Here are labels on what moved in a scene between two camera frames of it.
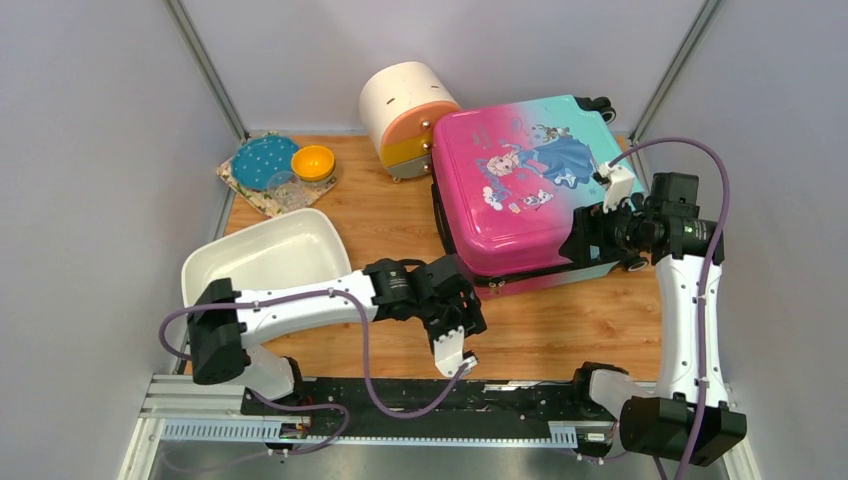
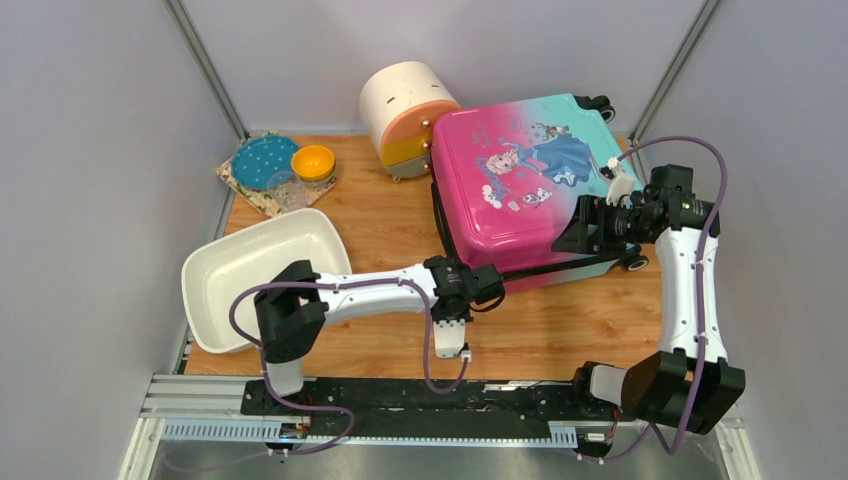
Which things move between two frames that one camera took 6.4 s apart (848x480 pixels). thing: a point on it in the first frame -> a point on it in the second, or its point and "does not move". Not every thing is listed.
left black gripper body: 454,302 -> 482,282
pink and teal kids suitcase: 506,181 does not move
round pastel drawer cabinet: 399,107 does not move
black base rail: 435,404 does not move
